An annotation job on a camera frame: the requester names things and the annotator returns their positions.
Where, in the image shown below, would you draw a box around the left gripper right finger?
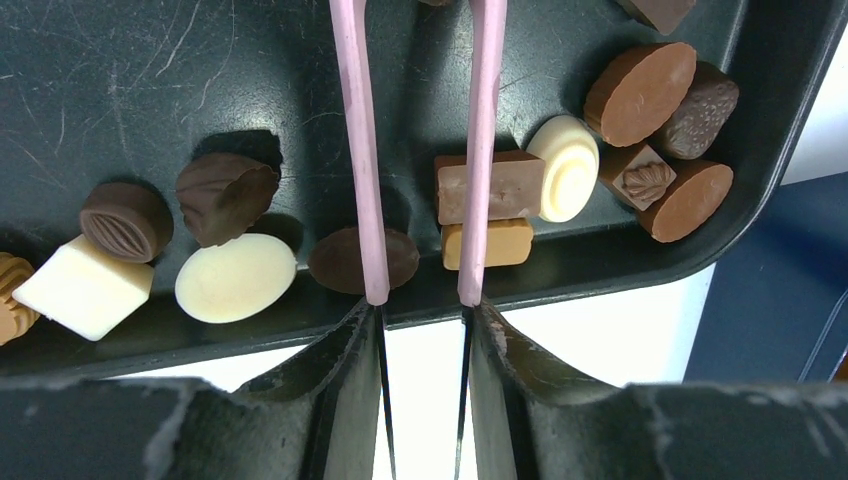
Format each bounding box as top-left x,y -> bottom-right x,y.
468,302 -> 847,479

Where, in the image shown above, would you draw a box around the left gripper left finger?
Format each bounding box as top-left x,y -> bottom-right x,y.
1,302 -> 381,479

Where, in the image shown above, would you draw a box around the black chocolate tray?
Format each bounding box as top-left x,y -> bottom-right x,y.
1,1 -> 847,377

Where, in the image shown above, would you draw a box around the pink cat paw tongs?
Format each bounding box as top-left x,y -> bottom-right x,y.
329,0 -> 508,444

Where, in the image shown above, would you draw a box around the white oval flat chocolate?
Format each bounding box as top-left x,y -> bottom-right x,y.
174,233 -> 297,324

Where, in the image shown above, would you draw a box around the caramel square chocolate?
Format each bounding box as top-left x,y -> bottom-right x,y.
441,218 -> 534,271

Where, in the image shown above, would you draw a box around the milk chocolate bar piece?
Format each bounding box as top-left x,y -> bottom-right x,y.
434,149 -> 546,225

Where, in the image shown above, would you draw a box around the dark ribbed round chocolate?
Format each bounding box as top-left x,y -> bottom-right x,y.
79,182 -> 174,263

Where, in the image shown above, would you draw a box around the white cube chocolate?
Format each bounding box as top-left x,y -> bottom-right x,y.
12,235 -> 154,341

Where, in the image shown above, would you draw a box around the brown oval chocolate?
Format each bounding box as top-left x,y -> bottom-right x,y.
637,158 -> 734,243

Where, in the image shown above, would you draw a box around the blue tin lid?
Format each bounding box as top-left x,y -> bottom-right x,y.
684,174 -> 847,383

